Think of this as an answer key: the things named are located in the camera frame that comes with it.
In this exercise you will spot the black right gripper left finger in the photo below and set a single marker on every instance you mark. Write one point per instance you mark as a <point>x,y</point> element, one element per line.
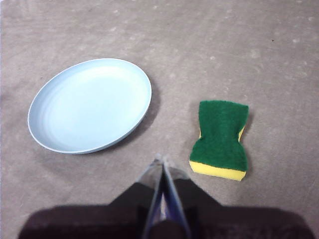
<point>99,221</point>

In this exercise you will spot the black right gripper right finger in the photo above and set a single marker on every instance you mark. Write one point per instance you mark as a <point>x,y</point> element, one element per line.
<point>236,221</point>

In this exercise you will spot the yellow sponge with green pad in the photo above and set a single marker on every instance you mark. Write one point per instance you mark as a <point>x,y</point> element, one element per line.
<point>219,134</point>

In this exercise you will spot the blue round plate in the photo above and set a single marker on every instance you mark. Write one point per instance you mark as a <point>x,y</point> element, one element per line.
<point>89,107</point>

